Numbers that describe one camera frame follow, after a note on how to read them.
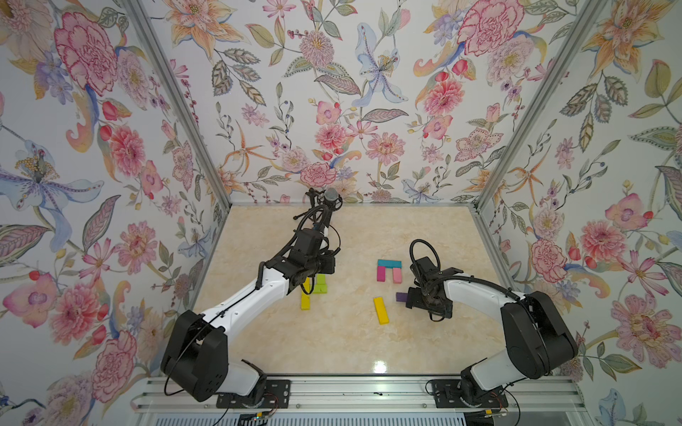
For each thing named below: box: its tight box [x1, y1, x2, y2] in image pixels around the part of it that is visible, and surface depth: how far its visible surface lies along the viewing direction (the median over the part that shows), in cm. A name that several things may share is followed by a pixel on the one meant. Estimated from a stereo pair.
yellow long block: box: [300, 291, 312, 311], surface depth 92 cm
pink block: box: [392, 267, 403, 284], surface depth 100 cm
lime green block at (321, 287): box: [312, 280, 328, 294], surface depth 96 cm
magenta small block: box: [376, 266, 387, 283], surface depth 100 cm
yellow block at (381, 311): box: [372, 296, 390, 325], surface depth 92 cm
